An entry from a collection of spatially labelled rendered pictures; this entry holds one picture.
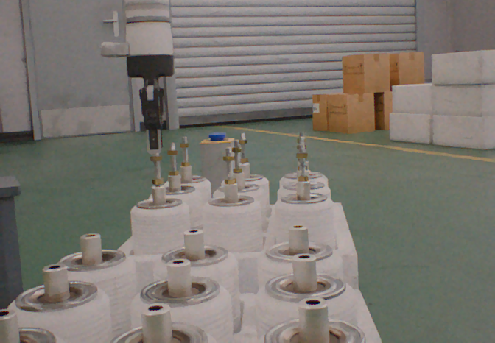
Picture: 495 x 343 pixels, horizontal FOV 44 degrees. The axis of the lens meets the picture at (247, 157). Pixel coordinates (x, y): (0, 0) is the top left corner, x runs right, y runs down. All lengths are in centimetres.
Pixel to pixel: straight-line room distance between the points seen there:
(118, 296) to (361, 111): 423
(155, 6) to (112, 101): 518
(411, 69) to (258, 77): 201
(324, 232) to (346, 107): 383
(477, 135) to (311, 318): 322
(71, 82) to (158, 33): 511
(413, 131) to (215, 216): 313
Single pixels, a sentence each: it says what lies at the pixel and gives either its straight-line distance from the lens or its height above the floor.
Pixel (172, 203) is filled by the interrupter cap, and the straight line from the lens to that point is 102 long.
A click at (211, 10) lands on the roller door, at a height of 116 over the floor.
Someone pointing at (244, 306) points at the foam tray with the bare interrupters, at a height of 18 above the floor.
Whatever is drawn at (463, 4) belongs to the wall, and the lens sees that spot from 803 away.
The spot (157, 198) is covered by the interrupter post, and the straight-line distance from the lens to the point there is 102.
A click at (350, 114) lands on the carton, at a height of 15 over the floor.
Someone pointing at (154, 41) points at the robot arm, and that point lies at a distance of 99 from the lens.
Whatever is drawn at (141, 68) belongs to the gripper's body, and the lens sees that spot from 99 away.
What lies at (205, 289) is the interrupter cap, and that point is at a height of 25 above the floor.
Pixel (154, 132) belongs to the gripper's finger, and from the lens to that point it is 98.
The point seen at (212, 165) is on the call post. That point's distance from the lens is 139.
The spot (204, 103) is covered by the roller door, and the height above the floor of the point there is 23.
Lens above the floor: 45
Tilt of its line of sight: 7 degrees down
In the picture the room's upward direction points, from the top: 3 degrees counter-clockwise
